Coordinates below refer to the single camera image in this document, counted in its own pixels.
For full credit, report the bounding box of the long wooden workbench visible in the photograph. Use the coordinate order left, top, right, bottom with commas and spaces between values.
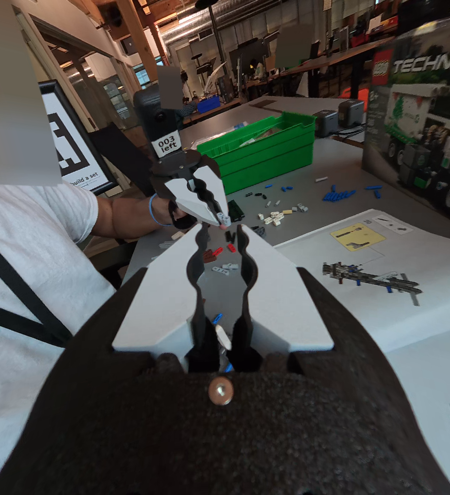
248, 36, 398, 98

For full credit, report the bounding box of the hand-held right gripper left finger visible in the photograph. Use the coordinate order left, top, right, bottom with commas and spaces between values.
112, 224, 207, 362

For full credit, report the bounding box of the black shoulder strap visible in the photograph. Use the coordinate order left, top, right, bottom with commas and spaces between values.
0, 230, 73, 349

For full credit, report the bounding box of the person in white shirt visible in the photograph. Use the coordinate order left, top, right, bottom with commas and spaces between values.
0, 183, 118, 461

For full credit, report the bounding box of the blue wristband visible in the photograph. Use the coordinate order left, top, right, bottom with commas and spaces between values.
149, 193, 172, 227

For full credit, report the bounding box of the pile of blue lego pins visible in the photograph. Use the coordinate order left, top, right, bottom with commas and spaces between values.
322, 185, 357, 203

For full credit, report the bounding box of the green plastic bin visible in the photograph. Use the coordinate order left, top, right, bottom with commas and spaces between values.
196, 111, 317, 195

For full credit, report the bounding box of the person's left hand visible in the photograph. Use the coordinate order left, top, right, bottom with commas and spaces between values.
158, 197, 194, 229

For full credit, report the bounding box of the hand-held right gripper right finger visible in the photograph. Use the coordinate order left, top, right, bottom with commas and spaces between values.
233, 224, 335, 355

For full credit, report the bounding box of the person's left forearm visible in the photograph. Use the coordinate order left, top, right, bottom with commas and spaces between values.
91, 193, 160, 239

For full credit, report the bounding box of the open lego instruction booklet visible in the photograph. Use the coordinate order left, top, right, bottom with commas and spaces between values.
273, 209, 450, 495

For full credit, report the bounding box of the blue storage bin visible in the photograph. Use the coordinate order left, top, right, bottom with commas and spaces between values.
197, 96, 222, 114

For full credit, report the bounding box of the black framed tag sign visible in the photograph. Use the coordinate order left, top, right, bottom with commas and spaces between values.
37, 79, 118, 195

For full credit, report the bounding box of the group of pale lego connectors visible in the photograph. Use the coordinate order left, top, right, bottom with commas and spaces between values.
257, 204, 309, 227

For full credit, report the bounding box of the black chair back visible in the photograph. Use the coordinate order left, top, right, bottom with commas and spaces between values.
89, 122, 157, 195

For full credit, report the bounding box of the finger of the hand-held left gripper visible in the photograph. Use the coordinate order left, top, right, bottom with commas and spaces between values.
165, 178, 220, 227
193, 166, 229, 220

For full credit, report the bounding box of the dark grey power cube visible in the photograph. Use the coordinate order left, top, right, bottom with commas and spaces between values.
311, 110, 340, 138
338, 99, 366, 128

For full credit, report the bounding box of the white lego connector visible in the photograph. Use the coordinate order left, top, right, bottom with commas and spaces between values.
215, 324, 232, 351

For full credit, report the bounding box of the black cable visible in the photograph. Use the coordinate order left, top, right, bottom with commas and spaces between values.
331, 124, 365, 148

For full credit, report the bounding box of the lego truck set box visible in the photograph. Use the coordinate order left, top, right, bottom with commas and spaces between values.
362, 12, 450, 233

